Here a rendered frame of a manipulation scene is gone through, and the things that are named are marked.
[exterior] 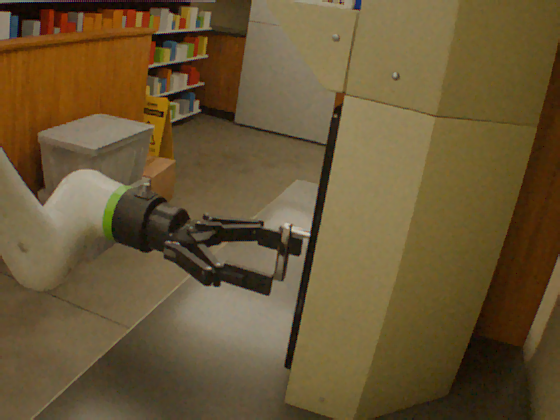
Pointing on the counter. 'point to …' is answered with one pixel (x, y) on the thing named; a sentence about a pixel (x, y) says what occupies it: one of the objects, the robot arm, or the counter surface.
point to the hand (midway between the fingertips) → (280, 263)
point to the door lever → (286, 248)
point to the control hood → (320, 37)
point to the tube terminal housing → (418, 197)
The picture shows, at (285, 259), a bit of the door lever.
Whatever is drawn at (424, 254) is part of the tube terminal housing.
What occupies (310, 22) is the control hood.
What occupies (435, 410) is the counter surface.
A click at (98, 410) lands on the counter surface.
